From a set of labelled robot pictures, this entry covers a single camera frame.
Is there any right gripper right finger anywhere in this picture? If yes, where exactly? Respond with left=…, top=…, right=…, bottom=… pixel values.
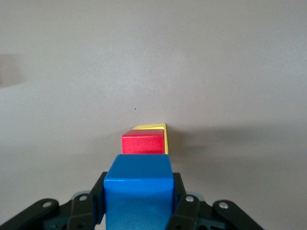
left=166, top=172, right=264, bottom=230

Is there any blue wooden block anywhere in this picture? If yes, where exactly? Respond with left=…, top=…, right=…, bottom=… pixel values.
left=103, top=154, right=175, bottom=230

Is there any yellow wooden block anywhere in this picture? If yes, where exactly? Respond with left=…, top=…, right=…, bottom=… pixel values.
left=132, top=123, right=170, bottom=155

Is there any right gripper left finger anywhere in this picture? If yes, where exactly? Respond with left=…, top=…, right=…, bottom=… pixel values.
left=0, top=171, right=107, bottom=230

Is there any red wooden block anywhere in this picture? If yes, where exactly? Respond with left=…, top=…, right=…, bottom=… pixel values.
left=121, top=130, right=165, bottom=155

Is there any brown paper table cover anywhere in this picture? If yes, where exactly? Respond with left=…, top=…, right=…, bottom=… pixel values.
left=0, top=0, right=307, bottom=230

